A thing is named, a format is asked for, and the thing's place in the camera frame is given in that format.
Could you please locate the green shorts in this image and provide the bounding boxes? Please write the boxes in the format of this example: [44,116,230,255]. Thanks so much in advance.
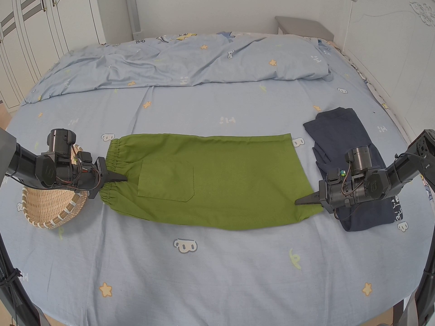
[102,133,323,232]

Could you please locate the round woven basket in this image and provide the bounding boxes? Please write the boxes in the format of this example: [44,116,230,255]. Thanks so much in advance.
[22,144,89,229]

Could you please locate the dark blue T-shirt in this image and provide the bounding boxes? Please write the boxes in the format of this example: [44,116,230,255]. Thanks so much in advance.
[303,107,408,233]

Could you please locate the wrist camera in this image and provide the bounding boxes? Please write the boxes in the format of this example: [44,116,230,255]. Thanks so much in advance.
[76,151,93,169]
[326,168,348,183]

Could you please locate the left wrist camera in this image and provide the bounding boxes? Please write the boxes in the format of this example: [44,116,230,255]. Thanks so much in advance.
[76,151,93,169]

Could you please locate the grey bedside table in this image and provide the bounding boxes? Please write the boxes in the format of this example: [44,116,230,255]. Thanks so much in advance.
[275,16,334,42]

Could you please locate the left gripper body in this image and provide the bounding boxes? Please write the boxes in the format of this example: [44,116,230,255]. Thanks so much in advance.
[56,156,110,199]

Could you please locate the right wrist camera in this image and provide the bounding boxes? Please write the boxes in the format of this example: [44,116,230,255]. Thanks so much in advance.
[326,168,348,183]

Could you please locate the white wardrobe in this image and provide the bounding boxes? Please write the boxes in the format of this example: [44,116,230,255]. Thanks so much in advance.
[0,0,106,109]

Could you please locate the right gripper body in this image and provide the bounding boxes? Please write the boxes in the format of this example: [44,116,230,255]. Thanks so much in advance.
[318,179,368,216]

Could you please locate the pale blue quilt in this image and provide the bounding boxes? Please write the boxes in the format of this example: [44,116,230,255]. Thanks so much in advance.
[22,31,335,105]

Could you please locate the grey vertical wall pipe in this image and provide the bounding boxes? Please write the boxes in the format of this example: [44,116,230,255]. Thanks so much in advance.
[124,0,142,35]

